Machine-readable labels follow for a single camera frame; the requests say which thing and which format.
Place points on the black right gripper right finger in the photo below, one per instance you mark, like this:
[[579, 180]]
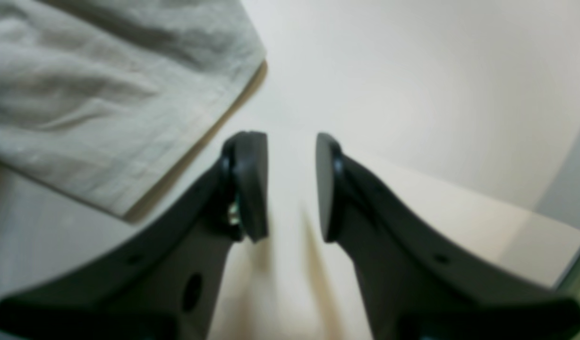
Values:
[[415, 283]]

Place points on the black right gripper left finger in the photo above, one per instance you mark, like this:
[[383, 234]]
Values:
[[163, 283]]

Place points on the grey t-shirt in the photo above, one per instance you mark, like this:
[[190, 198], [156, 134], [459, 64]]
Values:
[[99, 99]]

